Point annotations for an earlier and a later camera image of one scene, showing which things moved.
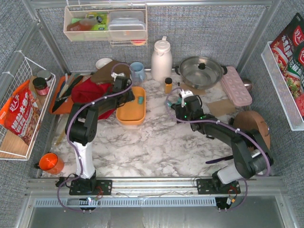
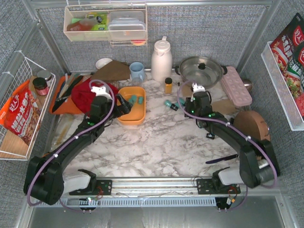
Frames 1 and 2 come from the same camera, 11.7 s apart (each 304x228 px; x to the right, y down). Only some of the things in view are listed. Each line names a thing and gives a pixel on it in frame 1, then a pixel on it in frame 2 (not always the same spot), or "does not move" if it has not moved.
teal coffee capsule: [140, 99] does not move
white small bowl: [102, 61] does not move
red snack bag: [21, 113] does not move
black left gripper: [129, 95] -> [120, 106]
